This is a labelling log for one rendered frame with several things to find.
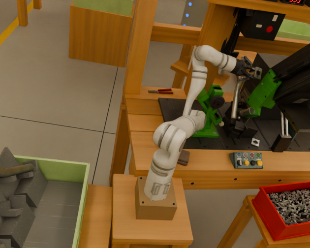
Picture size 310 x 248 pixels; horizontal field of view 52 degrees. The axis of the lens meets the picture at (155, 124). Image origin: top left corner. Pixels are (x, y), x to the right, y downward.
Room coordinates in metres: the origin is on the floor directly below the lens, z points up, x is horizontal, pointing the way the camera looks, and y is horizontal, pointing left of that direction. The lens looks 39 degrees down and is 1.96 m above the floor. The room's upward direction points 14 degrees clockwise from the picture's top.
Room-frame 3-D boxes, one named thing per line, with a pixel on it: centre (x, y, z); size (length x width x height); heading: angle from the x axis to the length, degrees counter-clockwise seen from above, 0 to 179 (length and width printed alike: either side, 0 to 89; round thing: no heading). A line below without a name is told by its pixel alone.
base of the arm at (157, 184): (0.84, -0.07, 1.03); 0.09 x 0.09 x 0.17; 24
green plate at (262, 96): (1.45, -0.52, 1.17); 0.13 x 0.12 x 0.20; 108
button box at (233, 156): (1.19, -0.48, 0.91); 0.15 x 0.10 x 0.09; 108
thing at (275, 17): (1.69, -0.40, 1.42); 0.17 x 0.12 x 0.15; 108
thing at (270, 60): (1.69, -0.63, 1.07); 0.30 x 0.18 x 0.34; 108
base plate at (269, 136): (1.53, -0.57, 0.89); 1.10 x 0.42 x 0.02; 108
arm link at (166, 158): (0.85, -0.07, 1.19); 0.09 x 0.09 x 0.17; 71
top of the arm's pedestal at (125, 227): (0.84, -0.07, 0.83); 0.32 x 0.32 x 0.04; 14
